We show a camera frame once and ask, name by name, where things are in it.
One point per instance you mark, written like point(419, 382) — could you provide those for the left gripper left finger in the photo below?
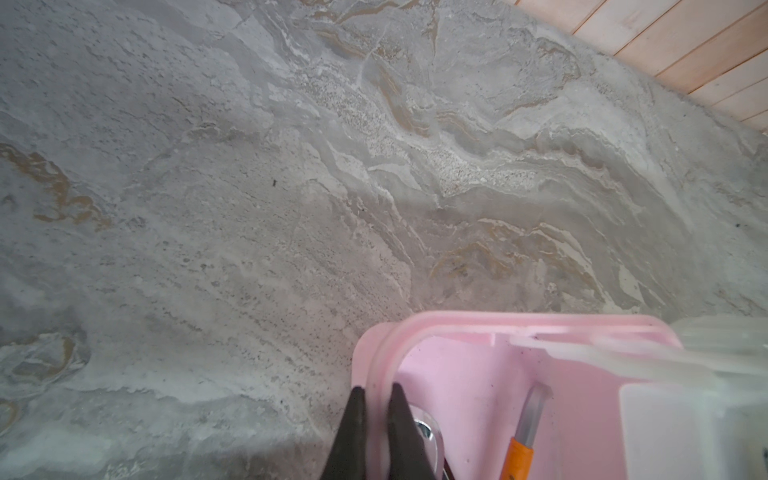
point(347, 457)

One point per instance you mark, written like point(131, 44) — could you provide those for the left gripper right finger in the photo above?
point(408, 457)

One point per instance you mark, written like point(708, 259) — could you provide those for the orange handled hex key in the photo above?
point(520, 452)

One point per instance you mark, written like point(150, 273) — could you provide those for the pink plastic tool box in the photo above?
point(633, 397)

